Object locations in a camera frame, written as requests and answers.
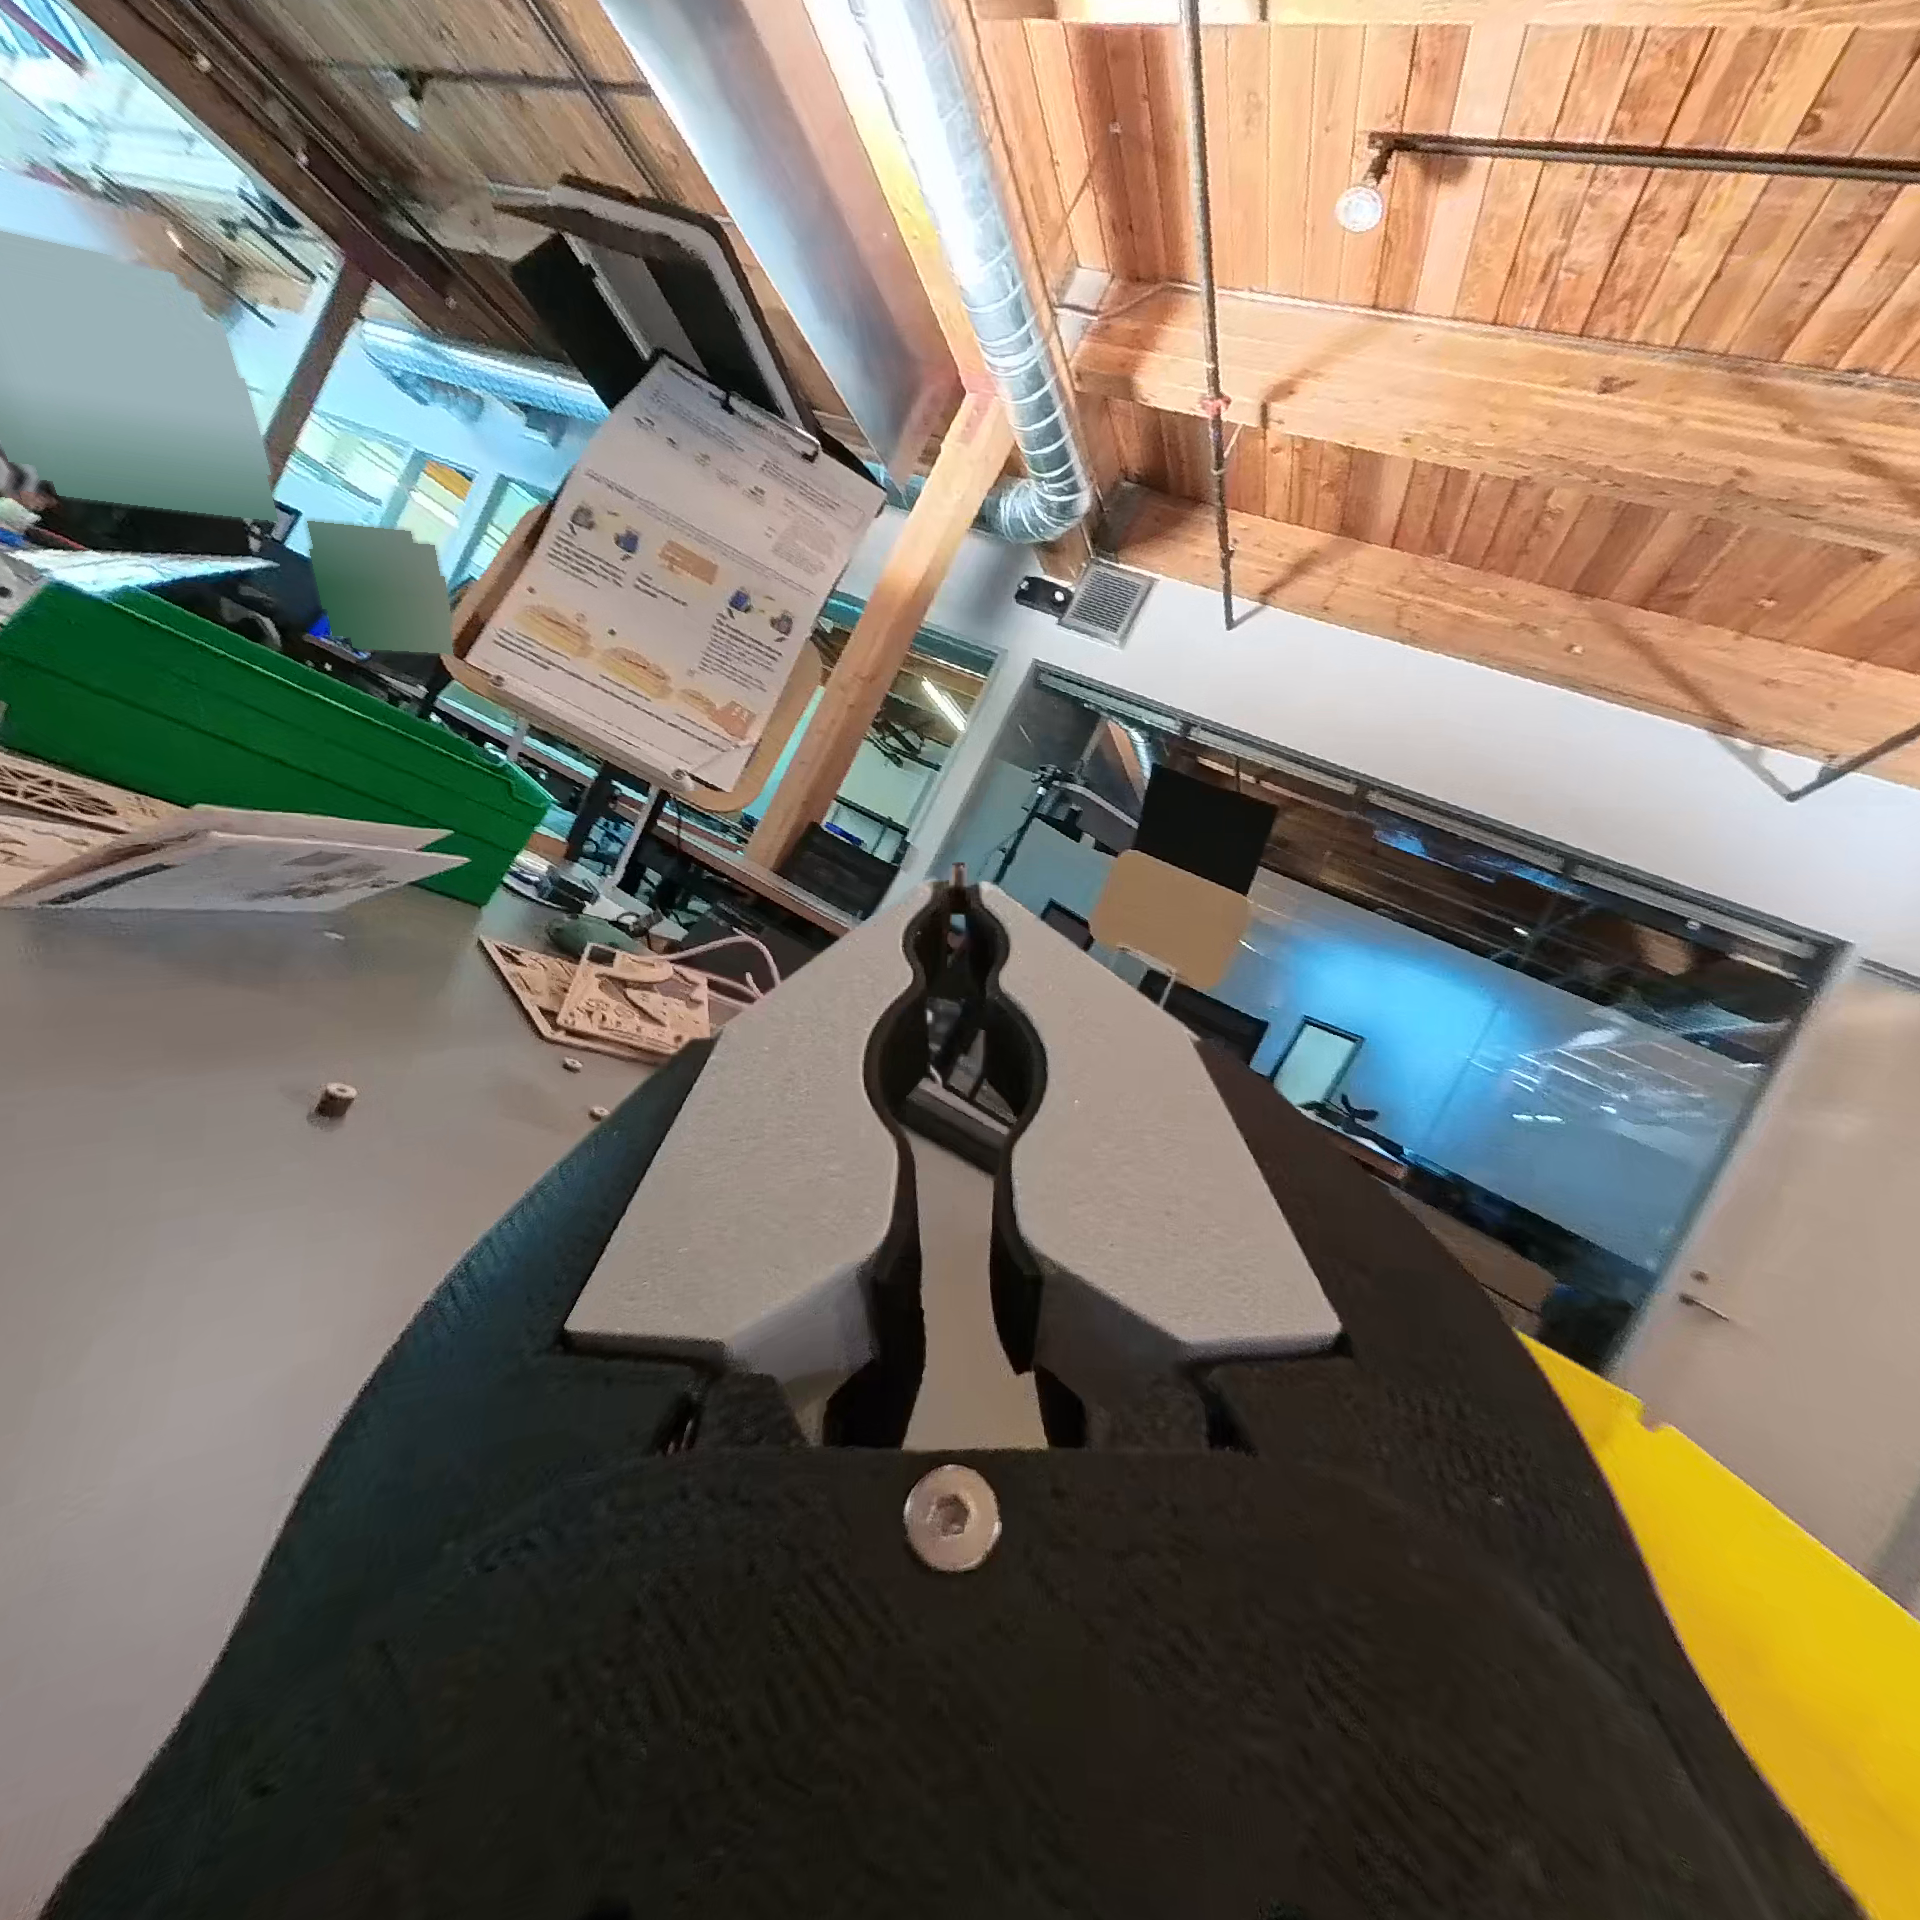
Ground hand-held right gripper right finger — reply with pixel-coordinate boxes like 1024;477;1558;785
961;884;1343;1448

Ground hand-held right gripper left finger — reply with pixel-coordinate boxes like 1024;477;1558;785
563;884;964;1448

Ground laser-cut wooden parts sheet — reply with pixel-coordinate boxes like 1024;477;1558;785
480;935;603;1041
553;947;720;1067

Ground tan sign board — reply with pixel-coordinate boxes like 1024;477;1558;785
1088;848;1251;989

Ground black flat panel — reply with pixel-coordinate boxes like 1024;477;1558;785
1134;765;1280;898

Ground wooden clipboard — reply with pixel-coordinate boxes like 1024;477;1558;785
447;504;827;815

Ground printed paper booklet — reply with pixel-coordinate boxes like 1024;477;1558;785
0;807;471;914

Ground printed instruction sheet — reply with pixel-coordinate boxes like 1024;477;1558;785
465;357;885;789

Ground grey door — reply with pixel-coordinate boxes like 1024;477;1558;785
1611;961;1920;1578

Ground green plastic bin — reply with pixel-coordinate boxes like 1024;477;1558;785
0;584;553;909

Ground yellow plastic bin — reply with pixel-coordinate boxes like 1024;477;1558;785
1514;1327;1920;1920

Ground lattice-cut wooden sheet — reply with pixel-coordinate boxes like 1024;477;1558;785
0;748;184;902

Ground hanging threaded rod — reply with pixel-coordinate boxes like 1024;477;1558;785
1181;0;1240;628

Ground black horizontal ceiling pipe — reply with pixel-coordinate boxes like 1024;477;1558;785
1365;131;1920;187

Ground pink cable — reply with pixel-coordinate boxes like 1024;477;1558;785
647;929;784;999

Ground black camera stand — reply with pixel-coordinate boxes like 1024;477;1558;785
998;762;1097;902

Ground wooden support post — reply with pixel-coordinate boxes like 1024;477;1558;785
747;395;1020;871

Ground wall vent grille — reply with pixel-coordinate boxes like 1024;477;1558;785
1060;558;1157;645

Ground silver round ventilation duct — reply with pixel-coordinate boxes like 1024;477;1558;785
855;0;1094;544

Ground grey rectangular duct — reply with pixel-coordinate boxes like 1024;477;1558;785
600;0;964;437

